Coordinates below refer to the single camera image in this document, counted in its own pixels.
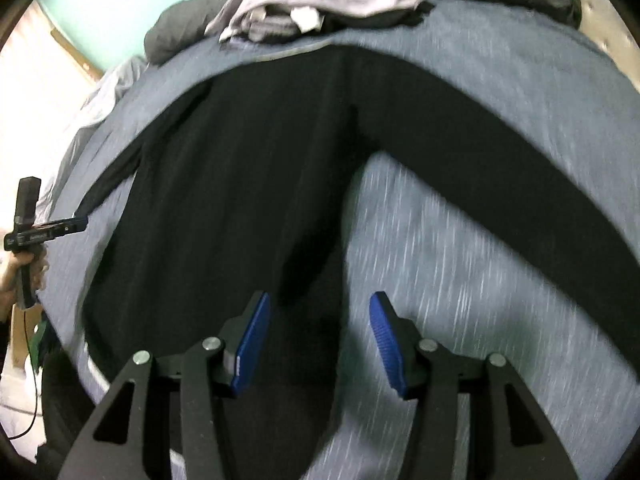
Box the green object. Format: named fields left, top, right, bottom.
left=27, top=324, right=51, bottom=369

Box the pink curtain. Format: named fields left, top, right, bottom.
left=0, top=2, right=102, bottom=252

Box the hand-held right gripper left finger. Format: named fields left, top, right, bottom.
left=57, top=291, right=272, bottom=480

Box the person's left hand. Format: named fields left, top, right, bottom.
left=0, top=251, right=49, bottom=311

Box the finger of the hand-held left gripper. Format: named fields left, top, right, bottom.
left=52, top=216, right=90, bottom=236

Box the light grey crumpled cloth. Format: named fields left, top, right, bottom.
left=37, top=55, right=152, bottom=202

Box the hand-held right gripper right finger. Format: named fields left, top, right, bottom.
left=369, top=291, right=583, bottom=480

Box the black garment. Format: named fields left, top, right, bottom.
left=320, top=1, right=437, bottom=29

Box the black cable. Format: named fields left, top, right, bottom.
left=7, top=310, right=44, bottom=442

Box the white garment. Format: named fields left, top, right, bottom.
left=289, top=6, right=326, bottom=32

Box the cream tufted headboard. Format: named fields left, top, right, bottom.
left=555, top=0, right=640, bottom=62

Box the black sweater with white collar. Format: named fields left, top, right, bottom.
left=75, top=42, right=640, bottom=480

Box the bed with blue sheet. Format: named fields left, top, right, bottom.
left=37, top=0, right=640, bottom=480

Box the wooden frame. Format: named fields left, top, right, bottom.
left=50, top=27, right=104, bottom=82

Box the grey garment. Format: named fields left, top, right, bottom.
left=245, top=7, right=302, bottom=44

